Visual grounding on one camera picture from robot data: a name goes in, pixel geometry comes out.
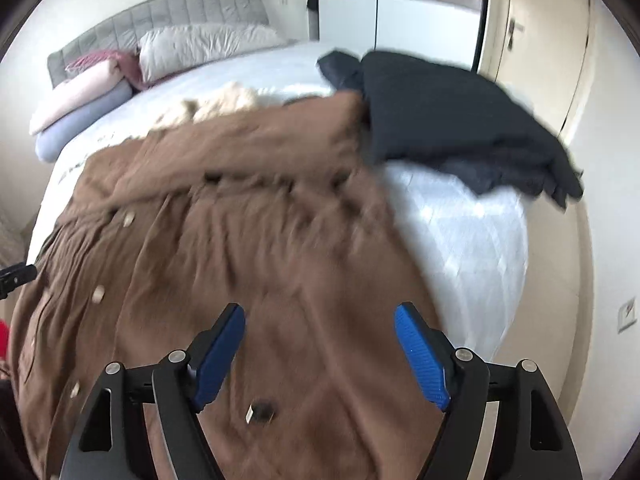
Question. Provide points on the striped pink pillow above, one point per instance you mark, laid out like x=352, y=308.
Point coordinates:
x=125, y=62

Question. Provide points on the grey padded headboard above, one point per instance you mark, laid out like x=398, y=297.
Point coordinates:
x=175, y=10

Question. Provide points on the black pole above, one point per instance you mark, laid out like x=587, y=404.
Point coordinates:
x=484, y=10

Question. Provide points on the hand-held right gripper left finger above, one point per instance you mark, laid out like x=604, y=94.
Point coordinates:
x=220, y=360

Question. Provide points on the bed with grey sheet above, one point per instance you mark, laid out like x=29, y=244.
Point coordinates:
x=280, y=67

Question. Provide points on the black garment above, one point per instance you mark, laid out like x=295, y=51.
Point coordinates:
x=440, y=115

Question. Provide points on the wall socket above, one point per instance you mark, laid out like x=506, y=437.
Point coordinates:
x=626, y=314

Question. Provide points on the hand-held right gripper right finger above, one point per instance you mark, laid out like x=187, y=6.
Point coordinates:
x=420, y=355

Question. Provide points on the brown coat with fur collar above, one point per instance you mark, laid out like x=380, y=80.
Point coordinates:
x=300, y=260

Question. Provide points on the white wardrobe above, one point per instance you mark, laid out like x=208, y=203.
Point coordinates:
x=425, y=10

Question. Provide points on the grey pillow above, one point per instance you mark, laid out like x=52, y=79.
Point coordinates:
x=200, y=50

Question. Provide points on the cream door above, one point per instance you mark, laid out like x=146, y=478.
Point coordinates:
x=540, y=50

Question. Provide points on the red plastic stool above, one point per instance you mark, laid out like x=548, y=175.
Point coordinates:
x=4, y=337

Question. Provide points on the pale pink pillow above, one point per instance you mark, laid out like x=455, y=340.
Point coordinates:
x=75, y=97

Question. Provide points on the blue-grey pillow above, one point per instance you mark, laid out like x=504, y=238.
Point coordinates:
x=80, y=127

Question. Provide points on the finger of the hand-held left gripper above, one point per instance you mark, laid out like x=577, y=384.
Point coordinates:
x=17, y=277

